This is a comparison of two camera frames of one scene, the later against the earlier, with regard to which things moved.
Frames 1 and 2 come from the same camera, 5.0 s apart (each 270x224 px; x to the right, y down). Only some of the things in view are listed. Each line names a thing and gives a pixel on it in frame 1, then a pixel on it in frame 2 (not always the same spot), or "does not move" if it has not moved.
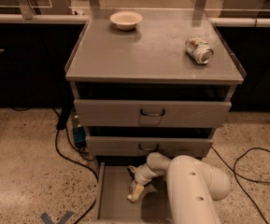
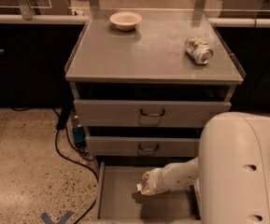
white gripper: (140, 177) to (155, 180)
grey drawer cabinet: (145, 81) does not move
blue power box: (79, 134) does not move
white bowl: (126, 21) does not move
